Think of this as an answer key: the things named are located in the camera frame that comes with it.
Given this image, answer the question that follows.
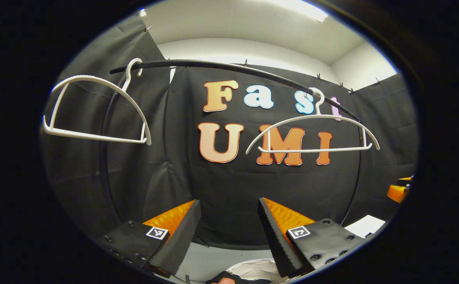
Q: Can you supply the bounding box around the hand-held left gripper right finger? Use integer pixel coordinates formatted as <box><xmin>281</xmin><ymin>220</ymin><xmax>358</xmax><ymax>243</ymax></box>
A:
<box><xmin>258</xmin><ymin>197</ymin><xmax>366</xmax><ymax>278</ymax></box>

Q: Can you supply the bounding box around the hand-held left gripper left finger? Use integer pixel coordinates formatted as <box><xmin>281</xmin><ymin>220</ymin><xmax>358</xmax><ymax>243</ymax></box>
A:
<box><xmin>95</xmin><ymin>199</ymin><xmax>202</xmax><ymax>278</ymax></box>

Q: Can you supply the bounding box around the white laundry hamper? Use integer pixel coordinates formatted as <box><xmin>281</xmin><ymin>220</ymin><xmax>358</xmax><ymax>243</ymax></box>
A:
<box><xmin>226</xmin><ymin>258</ymin><xmax>289</xmax><ymax>284</ymax></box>

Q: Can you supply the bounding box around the black knit jacket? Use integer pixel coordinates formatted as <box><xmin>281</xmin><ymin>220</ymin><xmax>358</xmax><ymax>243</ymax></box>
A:
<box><xmin>205</xmin><ymin>270</ymin><xmax>271</xmax><ymax>284</ymax></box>

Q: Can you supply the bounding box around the white plastic clothes hanger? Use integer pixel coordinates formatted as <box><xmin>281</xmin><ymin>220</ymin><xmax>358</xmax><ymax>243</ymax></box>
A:
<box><xmin>42</xmin><ymin>58</ymin><xmax>152</xmax><ymax>146</ymax></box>
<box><xmin>245</xmin><ymin>87</ymin><xmax>381</xmax><ymax>155</ymax></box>

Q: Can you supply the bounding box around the white flat sheet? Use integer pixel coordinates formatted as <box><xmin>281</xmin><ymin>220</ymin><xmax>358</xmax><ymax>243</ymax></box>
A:
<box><xmin>345</xmin><ymin>214</ymin><xmax>386</xmax><ymax>238</ymax></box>

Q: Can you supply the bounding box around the black backdrop cloth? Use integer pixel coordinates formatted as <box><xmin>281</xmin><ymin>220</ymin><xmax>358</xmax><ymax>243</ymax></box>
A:
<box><xmin>42</xmin><ymin>16</ymin><xmax>419</xmax><ymax>251</ymax></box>

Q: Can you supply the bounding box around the long ceiling light panel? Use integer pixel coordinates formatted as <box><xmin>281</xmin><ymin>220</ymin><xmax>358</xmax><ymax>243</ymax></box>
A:
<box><xmin>269</xmin><ymin>0</ymin><xmax>328</xmax><ymax>22</ymax></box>

